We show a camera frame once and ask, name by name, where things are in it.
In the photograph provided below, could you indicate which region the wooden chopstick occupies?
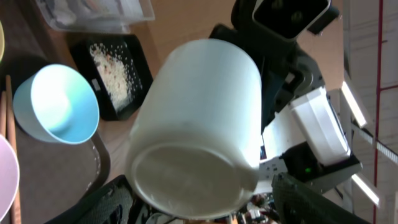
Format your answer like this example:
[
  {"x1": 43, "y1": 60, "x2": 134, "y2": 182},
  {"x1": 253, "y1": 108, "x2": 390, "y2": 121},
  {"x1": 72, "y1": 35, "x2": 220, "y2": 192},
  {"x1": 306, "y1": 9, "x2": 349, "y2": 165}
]
[
  {"x1": 6, "y1": 75, "x2": 22, "y2": 224},
  {"x1": 0, "y1": 91, "x2": 7, "y2": 137}
]

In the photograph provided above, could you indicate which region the clear plastic bin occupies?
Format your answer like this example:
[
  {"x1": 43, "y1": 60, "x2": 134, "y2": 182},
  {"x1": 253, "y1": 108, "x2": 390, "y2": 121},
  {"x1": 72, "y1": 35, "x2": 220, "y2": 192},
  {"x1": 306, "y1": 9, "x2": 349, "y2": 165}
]
[{"x1": 36, "y1": 0, "x2": 155, "y2": 34}]

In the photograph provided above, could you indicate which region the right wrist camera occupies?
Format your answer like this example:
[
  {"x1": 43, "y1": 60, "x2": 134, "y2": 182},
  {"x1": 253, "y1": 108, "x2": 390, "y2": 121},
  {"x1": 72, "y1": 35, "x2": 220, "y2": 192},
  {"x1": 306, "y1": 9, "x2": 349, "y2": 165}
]
[{"x1": 253, "y1": 0, "x2": 340, "y2": 39}]

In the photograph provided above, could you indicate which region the spilled rice food waste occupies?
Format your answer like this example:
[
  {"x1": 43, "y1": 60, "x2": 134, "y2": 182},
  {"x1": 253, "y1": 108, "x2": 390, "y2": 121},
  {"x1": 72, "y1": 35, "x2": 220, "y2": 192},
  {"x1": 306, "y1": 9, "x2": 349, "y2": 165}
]
[{"x1": 90, "y1": 42, "x2": 143, "y2": 112}]

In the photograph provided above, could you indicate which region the small white cup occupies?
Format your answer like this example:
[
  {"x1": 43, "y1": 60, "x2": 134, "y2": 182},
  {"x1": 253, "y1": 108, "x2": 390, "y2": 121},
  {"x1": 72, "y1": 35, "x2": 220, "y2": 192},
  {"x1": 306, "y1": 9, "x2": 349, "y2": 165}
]
[{"x1": 125, "y1": 39, "x2": 261, "y2": 220}]

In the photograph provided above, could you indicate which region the yellow round plate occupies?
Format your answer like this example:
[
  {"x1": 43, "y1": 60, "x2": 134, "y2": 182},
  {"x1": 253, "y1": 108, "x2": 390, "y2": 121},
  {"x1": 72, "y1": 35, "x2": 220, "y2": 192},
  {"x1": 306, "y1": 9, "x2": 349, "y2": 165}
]
[{"x1": 0, "y1": 22, "x2": 5, "y2": 62}]

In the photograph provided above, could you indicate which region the light blue bowl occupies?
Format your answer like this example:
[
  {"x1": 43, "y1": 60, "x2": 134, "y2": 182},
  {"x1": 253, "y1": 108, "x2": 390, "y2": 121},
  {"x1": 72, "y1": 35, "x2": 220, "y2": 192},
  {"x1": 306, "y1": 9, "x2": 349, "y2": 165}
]
[{"x1": 12, "y1": 64, "x2": 100, "y2": 145}]

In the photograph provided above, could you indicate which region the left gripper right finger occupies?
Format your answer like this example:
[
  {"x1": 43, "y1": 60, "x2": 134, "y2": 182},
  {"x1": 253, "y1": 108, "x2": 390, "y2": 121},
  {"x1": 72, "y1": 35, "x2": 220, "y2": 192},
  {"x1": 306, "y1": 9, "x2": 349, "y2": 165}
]
[{"x1": 272, "y1": 173, "x2": 367, "y2": 224}]

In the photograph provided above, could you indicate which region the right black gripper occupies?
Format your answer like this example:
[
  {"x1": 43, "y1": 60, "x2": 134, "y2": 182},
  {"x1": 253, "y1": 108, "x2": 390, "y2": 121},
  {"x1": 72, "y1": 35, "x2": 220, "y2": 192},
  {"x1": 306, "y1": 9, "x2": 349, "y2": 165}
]
[{"x1": 210, "y1": 0, "x2": 325, "y2": 128}]

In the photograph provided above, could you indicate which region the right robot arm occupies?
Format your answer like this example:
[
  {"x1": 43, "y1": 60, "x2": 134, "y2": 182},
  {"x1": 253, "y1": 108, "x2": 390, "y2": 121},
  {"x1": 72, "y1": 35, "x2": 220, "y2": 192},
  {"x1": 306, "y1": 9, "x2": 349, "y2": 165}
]
[{"x1": 211, "y1": 0, "x2": 361, "y2": 194}]

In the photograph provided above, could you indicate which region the black waste tray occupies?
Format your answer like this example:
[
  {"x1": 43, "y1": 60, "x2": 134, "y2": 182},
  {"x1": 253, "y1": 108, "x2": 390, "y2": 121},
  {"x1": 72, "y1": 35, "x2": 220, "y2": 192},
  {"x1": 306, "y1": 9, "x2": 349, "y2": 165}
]
[{"x1": 70, "y1": 35, "x2": 153, "y2": 121}]

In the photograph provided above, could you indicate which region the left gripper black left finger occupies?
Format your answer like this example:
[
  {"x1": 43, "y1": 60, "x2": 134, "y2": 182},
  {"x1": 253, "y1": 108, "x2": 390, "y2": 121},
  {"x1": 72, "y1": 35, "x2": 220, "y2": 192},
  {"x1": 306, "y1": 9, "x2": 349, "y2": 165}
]
[{"x1": 46, "y1": 175, "x2": 134, "y2": 224}]

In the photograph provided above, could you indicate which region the white bowl with food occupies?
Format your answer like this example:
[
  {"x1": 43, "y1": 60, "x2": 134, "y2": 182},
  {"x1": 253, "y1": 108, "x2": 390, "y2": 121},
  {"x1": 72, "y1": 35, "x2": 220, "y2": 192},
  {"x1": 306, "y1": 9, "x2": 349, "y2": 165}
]
[{"x1": 0, "y1": 135, "x2": 20, "y2": 220}]

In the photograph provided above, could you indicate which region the dark brown serving tray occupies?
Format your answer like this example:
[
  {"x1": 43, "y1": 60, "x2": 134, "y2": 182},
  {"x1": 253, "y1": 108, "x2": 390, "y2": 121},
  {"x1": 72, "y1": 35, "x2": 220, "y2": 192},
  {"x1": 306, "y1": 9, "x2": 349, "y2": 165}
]
[{"x1": 1, "y1": 1, "x2": 109, "y2": 223}]

